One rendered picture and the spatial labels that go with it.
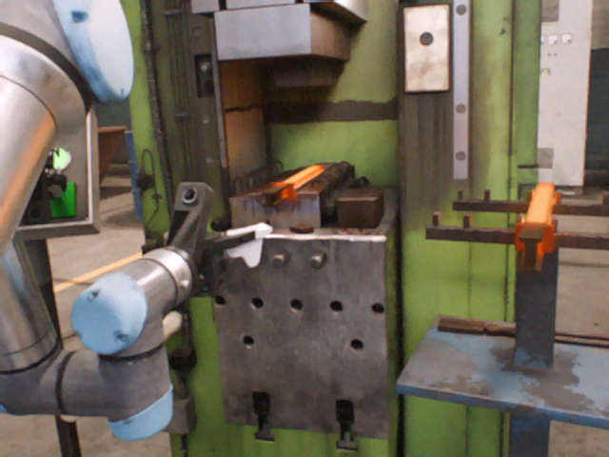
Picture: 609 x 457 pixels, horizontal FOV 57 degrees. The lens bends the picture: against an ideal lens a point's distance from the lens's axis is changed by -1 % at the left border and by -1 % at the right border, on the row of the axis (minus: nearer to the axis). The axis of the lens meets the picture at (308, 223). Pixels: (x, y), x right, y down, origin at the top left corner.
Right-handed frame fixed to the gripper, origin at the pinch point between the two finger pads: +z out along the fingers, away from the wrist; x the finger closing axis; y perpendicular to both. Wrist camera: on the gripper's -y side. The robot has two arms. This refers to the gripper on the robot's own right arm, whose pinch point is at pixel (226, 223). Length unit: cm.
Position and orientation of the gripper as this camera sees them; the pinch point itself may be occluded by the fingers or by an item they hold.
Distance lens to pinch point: 92.2
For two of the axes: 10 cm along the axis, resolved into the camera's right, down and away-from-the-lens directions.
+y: 0.5, 9.7, 2.3
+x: 9.7, 0.1, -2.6
